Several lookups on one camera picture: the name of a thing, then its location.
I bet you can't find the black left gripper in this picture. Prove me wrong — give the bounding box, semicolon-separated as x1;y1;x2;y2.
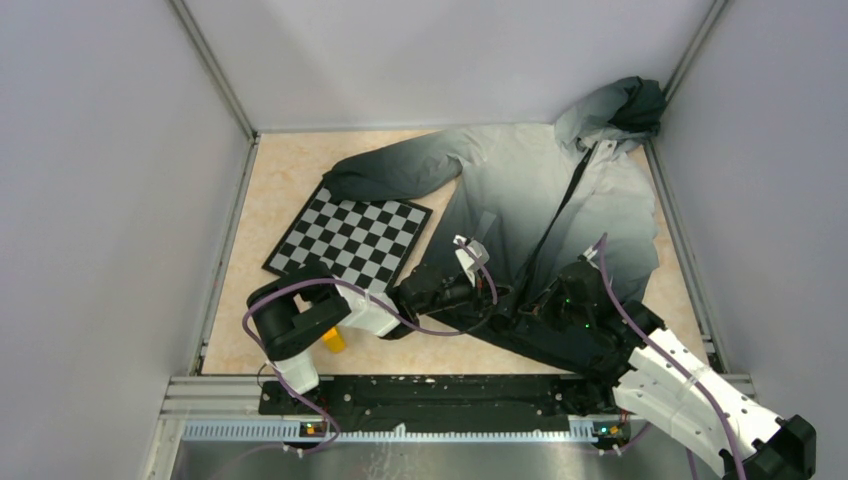
416;267;515;317

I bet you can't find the grey gradient hooded jacket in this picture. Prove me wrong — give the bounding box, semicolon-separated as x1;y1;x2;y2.
324;76;667;372

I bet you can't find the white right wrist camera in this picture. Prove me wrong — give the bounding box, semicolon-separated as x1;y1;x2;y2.
581;244;601;263

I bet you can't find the black white checkerboard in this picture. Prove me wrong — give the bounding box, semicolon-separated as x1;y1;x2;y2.
262;182;432;292

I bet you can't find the grey cable duct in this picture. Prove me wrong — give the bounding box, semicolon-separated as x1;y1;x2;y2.
182;420;599;443

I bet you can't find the yellow block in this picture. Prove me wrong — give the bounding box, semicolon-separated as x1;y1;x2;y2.
321;327;347;354

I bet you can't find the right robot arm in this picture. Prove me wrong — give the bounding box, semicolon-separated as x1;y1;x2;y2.
521;258;817;479

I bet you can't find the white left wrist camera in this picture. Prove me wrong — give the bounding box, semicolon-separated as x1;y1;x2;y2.
453;235;489;284

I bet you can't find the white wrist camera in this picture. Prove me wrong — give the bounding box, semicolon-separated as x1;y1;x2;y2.
453;235;489;284
581;244;601;263

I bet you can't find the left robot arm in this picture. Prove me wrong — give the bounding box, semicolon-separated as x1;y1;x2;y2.
243;262;510;414

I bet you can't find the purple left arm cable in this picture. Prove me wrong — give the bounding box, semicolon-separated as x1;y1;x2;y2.
241;235;499;458

